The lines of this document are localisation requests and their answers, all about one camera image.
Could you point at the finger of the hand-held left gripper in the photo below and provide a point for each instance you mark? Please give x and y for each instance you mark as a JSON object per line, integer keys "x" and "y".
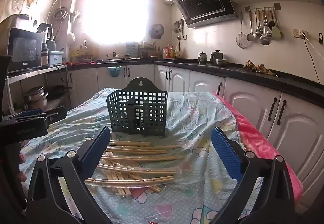
{"x": 30, "y": 113}
{"x": 57, "y": 112}

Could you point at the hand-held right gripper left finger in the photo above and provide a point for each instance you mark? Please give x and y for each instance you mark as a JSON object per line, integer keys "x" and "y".
{"x": 97, "y": 145}

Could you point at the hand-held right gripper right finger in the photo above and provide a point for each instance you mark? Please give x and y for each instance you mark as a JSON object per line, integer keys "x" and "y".
{"x": 226, "y": 153}

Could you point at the group of chopsticks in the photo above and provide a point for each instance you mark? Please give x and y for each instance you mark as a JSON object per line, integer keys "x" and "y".
{"x": 141, "y": 157}

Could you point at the green plastic utensil basket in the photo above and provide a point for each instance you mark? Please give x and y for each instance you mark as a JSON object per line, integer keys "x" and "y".
{"x": 151, "y": 112}

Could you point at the person's left hand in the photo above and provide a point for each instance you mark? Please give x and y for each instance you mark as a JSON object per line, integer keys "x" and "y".
{"x": 21, "y": 158}

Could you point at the stacked steel pots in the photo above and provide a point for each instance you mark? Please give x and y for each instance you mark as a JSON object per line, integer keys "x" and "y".
{"x": 35, "y": 97}

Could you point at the black frying pan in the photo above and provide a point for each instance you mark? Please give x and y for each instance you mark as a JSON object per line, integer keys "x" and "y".
{"x": 57, "y": 91}

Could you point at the pink fleece blanket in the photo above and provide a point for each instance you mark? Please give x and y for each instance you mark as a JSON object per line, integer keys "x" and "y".
{"x": 253, "y": 132}

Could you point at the white metal shelf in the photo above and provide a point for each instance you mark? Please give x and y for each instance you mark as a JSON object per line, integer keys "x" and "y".
{"x": 33, "y": 72}

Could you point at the cartoon cat printed cloth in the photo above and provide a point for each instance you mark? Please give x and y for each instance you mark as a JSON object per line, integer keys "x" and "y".
{"x": 197, "y": 122}

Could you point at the red cloth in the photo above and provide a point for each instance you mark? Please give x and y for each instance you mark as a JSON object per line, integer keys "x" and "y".
{"x": 77, "y": 63}

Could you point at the blue plastic box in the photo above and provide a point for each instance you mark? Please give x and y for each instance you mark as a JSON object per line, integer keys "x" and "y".
{"x": 56, "y": 58}

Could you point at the white base cabinets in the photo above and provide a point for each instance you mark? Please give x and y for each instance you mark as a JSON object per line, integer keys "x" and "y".
{"x": 253, "y": 105}

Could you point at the dark jar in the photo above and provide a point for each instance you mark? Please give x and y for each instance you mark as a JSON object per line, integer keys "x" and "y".
{"x": 45, "y": 54}

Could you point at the black microwave oven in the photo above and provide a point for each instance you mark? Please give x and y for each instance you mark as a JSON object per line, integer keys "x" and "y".
{"x": 24, "y": 49}

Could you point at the blue hanging bin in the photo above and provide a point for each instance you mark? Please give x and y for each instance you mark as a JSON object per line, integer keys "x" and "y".
{"x": 114, "y": 72}

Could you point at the black kitchen countertop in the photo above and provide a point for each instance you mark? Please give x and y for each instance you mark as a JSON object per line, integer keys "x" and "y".
{"x": 227, "y": 72}

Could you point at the black blender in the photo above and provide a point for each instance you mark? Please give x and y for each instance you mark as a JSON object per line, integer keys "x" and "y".
{"x": 45, "y": 31}

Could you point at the steel bowl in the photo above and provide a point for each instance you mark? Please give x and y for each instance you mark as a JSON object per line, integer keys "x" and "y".
{"x": 222, "y": 62}

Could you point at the ginger root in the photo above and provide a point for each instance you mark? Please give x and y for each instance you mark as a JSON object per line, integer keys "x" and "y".
{"x": 249, "y": 65}
{"x": 262, "y": 69}

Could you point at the silver appliance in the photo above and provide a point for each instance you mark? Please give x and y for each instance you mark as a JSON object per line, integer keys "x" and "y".
{"x": 17, "y": 21}

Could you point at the green drawer organizer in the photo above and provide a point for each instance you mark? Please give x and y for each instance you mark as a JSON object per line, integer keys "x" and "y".
{"x": 132, "y": 50}

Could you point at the steel teapot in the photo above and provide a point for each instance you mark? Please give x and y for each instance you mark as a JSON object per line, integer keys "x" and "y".
{"x": 202, "y": 58}

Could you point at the black spice rack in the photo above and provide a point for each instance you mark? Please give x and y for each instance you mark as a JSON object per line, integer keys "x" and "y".
{"x": 146, "y": 52}

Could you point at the yellow oil bottle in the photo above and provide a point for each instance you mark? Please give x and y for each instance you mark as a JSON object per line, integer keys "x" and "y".
{"x": 178, "y": 53}

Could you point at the white round plastic cover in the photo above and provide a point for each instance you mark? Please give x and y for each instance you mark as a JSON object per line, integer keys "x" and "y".
{"x": 19, "y": 2}

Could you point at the red oil bottle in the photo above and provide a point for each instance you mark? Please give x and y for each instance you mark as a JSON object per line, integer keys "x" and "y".
{"x": 168, "y": 53}

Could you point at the kitchen window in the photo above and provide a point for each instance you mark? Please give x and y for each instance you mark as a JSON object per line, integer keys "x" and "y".
{"x": 119, "y": 11}

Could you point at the large steel ladle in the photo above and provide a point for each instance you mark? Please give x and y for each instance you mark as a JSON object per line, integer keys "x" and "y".
{"x": 265, "y": 40}

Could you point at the green spatula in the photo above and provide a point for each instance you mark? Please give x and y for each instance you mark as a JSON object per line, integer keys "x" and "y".
{"x": 276, "y": 32}

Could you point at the small hanging kitchen tools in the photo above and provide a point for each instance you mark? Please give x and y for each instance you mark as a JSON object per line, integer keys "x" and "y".
{"x": 179, "y": 27}

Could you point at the small wall fan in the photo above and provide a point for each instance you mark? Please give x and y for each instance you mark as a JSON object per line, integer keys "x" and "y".
{"x": 156, "y": 31}

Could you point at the wall socket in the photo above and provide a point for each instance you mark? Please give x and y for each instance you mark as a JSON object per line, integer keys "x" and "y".
{"x": 298, "y": 33}

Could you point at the utensil hanging rail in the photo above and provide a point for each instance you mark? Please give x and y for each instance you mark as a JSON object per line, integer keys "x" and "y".
{"x": 260, "y": 8}

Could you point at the silver exhaust duct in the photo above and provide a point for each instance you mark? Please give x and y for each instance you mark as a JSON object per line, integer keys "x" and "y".
{"x": 168, "y": 1}

